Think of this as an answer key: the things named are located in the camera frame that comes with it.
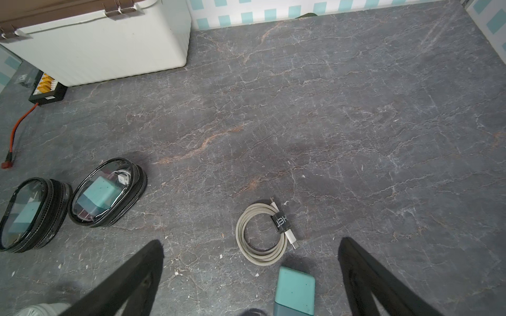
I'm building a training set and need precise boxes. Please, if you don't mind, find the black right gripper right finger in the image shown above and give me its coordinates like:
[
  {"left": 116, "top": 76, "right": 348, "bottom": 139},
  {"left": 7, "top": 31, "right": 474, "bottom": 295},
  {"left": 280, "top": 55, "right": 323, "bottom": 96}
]
[{"left": 338, "top": 237, "right": 441, "bottom": 315}]

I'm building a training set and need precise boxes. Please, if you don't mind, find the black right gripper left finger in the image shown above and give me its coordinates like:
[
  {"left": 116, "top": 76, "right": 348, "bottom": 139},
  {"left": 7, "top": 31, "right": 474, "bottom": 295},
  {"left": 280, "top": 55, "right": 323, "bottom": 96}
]
[{"left": 62, "top": 240, "right": 164, "bottom": 315}]

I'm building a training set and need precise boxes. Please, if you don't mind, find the white cable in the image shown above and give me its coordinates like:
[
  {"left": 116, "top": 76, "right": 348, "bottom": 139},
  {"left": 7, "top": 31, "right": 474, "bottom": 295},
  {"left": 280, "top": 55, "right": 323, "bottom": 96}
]
[{"left": 235, "top": 197, "right": 300, "bottom": 267}]

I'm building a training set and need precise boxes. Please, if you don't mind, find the black yellow charger board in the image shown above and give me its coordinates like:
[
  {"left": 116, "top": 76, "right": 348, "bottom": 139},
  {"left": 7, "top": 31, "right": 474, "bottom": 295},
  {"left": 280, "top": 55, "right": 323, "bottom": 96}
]
[{"left": 28, "top": 71, "right": 68, "bottom": 105}]

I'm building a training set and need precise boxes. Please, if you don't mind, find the brown lid storage box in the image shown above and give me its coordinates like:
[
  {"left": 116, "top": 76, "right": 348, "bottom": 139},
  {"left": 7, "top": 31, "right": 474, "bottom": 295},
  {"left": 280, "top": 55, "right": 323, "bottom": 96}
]
[{"left": 1, "top": 0, "right": 192, "bottom": 87}]

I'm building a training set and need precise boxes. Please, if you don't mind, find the red wire with plug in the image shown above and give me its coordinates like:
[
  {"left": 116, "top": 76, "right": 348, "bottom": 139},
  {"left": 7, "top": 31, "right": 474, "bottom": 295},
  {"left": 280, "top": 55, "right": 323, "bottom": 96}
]
[{"left": 1, "top": 102, "right": 40, "bottom": 170}]

